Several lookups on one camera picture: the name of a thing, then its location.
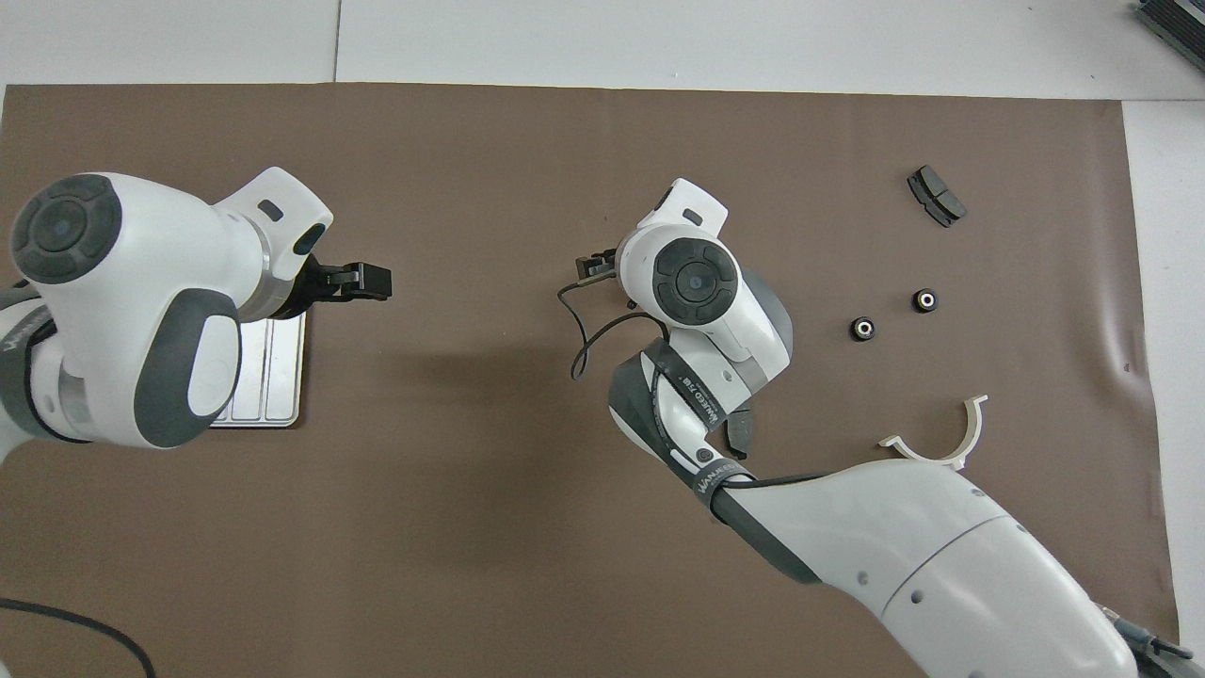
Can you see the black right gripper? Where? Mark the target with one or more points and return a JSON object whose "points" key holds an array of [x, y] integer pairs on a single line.
{"points": [[598, 266]]}

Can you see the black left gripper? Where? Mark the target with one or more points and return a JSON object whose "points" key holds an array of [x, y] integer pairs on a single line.
{"points": [[318, 282]]}

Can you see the large black bearing gear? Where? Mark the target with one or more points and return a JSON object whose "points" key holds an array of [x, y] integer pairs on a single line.
{"points": [[862, 329], [927, 300]]}

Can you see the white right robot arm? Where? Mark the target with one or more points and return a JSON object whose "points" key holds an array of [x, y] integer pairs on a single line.
{"points": [[894, 546]]}

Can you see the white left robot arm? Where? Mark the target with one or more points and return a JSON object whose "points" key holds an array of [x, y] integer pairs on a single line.
{"points": [[141, 282]]}

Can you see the silver metal tray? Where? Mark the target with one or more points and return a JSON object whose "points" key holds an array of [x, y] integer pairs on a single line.
{"points": [[273, 377]]}

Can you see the long dark brake pad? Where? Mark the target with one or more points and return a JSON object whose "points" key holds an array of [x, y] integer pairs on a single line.
{"points": [[742, 433]]}

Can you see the brown paper mat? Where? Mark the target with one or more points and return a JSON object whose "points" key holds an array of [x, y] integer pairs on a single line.
{"points": [[471, 518]]}

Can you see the short dark brake pad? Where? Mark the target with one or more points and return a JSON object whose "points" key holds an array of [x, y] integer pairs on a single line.
{"points": [[938, 196]]}

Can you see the dark ribbed metal device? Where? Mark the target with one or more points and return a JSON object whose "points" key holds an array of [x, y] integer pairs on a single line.
{"points": [[1175, 24]]}

